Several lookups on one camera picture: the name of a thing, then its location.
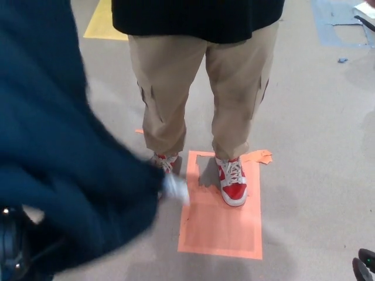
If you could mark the yellow floor tape patch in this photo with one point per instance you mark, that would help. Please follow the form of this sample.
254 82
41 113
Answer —
102 26

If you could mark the torn orange tape scrap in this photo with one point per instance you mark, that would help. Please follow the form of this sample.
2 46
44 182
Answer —
260 156

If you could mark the small blue tape scrap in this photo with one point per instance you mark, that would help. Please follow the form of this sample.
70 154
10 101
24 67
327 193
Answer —
342 60

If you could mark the black sweater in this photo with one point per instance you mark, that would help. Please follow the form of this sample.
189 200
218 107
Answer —
190 17

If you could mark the white paper sheet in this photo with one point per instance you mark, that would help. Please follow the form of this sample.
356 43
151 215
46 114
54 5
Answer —
366 8

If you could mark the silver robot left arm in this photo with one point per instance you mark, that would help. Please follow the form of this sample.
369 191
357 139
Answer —
11 248

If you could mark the beige cargo trousers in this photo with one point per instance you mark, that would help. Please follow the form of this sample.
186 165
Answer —
175 87

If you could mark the blue floor tape patch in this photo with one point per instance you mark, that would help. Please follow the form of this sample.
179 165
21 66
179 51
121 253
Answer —
322 26

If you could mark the dark teal coat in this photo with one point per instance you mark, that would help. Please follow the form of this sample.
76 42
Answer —
58 117

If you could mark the thin black rod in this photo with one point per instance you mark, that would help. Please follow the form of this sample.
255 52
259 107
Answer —
364 21

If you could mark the small orange tape scrap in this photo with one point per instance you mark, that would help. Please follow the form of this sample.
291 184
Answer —
139 131

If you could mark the orange floor tape rectangle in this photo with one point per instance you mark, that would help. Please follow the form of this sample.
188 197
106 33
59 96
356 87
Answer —
219 234

